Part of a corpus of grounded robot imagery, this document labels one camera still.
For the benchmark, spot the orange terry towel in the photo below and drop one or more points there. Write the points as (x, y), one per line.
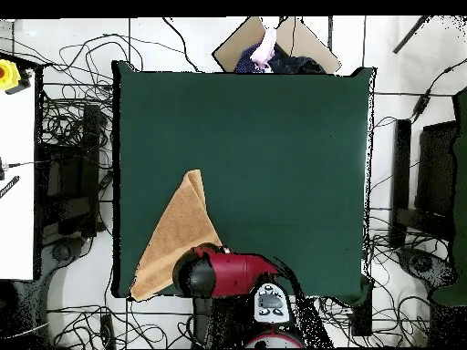
(178, 226)

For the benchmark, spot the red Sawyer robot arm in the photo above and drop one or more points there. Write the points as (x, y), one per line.
(233, 273)

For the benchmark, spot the dark green table cloth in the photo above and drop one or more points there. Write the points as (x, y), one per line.
(273, 164)

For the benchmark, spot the black power strip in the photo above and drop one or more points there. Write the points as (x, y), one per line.
(107, 330)

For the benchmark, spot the black equipment rack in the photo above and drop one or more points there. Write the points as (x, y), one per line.
(73, 175)

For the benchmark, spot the white desk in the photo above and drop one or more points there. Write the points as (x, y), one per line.
(16, 218)

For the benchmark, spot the brown cardboard box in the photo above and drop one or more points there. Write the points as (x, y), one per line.
(233, 47)

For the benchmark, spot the navy blue garment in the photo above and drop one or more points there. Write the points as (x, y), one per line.
(295, 63)

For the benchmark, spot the pink garment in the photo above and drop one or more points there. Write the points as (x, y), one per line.
(264, 47)

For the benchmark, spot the dark green draped cloth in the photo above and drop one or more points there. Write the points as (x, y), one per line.
(460, 218)

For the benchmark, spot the yellow emergency stop button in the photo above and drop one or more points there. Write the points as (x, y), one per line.
(8, 74)

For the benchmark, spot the black rod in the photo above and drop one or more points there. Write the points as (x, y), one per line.
(410, 34)

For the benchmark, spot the grey round pedestal foot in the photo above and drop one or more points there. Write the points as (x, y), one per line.
(422, 263)
(62, 252)

